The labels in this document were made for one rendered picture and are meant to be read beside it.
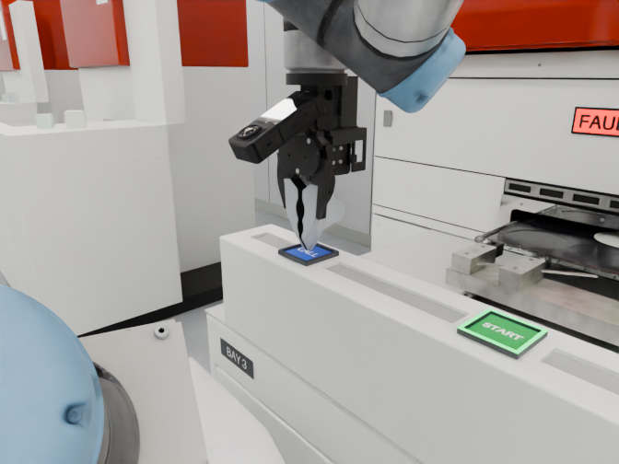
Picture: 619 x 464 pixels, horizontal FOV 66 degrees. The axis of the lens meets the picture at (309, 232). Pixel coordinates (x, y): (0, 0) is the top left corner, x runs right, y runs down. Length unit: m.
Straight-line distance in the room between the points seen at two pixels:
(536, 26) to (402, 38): 0.65
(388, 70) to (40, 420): 0.33
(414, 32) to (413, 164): 0.85
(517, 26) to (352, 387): 0.72
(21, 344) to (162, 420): 0.23
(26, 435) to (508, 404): 0.33
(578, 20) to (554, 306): 0.48
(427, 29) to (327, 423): 0.45
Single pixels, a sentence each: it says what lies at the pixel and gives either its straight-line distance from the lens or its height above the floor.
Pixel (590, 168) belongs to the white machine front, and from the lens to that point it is 1.01.
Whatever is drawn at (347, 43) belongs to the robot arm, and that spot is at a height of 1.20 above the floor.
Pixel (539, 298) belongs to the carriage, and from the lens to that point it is 0.74.
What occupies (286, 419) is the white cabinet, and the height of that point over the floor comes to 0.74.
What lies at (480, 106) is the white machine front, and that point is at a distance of 1.09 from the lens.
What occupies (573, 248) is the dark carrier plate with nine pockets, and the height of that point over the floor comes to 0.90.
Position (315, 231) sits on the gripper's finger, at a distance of 0.57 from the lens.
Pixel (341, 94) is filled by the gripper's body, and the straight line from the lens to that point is 0.58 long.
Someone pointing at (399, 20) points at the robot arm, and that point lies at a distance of 0.35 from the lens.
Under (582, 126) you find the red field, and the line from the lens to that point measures 1.01.
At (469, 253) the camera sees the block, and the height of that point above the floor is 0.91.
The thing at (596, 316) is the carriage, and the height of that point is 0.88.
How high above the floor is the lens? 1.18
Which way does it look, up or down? 18 degrees down
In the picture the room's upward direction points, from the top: straight up
